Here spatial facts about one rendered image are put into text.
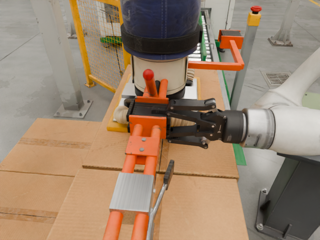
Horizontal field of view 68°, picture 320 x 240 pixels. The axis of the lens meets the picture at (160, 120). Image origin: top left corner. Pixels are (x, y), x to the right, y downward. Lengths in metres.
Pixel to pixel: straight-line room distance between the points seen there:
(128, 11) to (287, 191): 1.15
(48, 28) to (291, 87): 1.85
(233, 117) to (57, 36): 1.82
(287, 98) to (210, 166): 0.26
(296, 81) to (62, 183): 0.98
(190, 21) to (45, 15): 1.63
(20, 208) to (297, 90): 1.07
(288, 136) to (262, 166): 1.47
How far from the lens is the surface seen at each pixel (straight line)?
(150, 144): 0.47
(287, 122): 0.54
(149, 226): 0.36
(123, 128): 0.70
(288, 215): 1.57
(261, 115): 0.54
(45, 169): 1.25
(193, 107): 0.50
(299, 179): 1.34
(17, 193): 1.21
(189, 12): 0.63
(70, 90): 2.37
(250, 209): 1.74
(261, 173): 1.96
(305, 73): 0.72
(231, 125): 0.52
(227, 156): 0.66
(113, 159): 0.64
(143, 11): 0.61
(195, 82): 0.91
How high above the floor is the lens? 1.42
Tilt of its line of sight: 39 degrees down
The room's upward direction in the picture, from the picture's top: straight up
